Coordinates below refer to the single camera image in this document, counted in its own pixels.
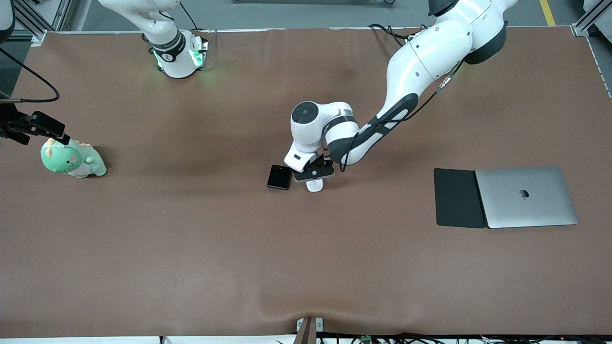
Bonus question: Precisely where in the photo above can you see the black phone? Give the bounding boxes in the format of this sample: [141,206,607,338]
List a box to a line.
[267,164,293,191]

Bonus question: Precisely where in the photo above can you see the black mouse pad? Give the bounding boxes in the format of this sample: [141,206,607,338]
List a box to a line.
[433,168,487,229]

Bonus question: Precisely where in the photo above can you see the green dinosaur plush toy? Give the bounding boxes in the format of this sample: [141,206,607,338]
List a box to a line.
[40,138,108,179]

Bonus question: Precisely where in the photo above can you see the silver closed laptop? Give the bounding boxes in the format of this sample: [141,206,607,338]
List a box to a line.
[475,166,579,229]

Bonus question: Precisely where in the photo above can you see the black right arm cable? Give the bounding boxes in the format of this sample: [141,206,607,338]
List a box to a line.
[0,48,61,103]

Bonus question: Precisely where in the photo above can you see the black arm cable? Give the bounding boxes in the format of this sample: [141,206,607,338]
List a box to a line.
[339,60,467,172]
[0,48,61,103]

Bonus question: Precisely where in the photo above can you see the aluminium frame profile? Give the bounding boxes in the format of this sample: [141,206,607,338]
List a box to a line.
[571,0,612,37]
[9,0,73,47]

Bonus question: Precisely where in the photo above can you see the black left base cables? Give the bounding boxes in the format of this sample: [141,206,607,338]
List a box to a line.
[368,23,426,48]

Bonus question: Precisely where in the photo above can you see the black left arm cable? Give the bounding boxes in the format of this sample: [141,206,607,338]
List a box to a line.
[339,60,467,172]

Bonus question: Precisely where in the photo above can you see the metal table edge bracket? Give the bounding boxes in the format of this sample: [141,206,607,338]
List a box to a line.
[295,316,324,344]

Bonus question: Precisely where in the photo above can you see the black right base cable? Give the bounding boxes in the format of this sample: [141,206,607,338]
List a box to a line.
[179,0,201,32]

